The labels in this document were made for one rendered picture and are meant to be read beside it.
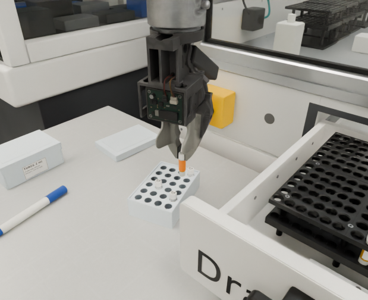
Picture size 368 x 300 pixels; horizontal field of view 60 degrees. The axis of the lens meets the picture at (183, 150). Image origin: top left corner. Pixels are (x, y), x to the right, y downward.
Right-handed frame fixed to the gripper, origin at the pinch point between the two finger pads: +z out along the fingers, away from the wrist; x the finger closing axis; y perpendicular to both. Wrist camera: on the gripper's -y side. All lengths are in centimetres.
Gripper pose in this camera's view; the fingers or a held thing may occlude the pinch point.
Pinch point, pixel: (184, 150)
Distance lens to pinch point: 53.7
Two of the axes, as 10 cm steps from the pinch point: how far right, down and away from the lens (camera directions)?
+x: 9.2, 2.1, -3.4
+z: 0.0, 8.5, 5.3
